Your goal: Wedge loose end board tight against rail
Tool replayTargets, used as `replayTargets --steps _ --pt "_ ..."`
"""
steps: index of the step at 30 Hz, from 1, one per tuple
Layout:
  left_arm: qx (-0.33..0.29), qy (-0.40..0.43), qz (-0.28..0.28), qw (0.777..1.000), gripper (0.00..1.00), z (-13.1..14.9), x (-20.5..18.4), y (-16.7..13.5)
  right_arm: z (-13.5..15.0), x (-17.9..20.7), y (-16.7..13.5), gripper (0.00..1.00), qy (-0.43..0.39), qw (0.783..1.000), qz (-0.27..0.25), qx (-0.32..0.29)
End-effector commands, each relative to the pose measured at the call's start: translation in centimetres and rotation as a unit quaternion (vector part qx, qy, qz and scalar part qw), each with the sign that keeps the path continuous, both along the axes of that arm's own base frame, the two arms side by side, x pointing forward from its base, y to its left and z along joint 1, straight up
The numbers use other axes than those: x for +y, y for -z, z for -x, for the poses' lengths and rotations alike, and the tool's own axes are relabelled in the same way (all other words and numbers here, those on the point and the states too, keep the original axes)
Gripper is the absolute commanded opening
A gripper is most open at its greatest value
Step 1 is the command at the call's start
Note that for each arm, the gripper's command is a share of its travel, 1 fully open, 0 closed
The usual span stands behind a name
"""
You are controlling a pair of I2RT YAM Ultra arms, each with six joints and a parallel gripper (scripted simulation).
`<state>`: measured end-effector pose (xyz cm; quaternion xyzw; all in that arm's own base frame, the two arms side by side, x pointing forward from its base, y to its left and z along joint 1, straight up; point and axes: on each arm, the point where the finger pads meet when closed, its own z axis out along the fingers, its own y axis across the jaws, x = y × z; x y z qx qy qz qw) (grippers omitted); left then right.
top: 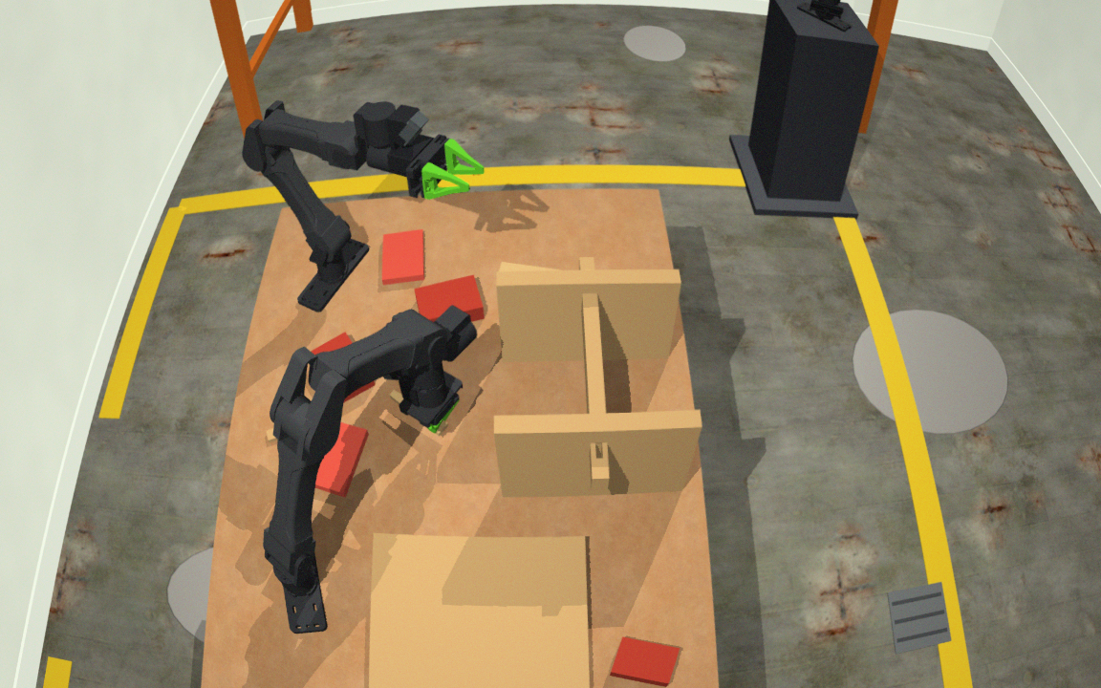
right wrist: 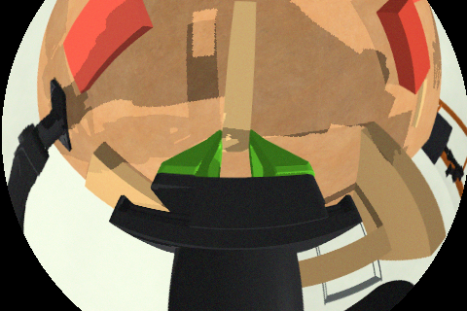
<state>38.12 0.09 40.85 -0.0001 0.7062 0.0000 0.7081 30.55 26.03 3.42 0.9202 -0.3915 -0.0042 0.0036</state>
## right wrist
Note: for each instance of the tan wooden board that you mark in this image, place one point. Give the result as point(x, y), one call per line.
point(390, 190)

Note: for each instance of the tan wooden rail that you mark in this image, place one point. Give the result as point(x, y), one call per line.
point(345, 260)

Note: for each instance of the red rectangular block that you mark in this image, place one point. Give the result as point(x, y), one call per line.
point(101, 32)
point(404, 31)

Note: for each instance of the tan flat square board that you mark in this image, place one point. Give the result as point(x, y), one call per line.
point(109, 178)

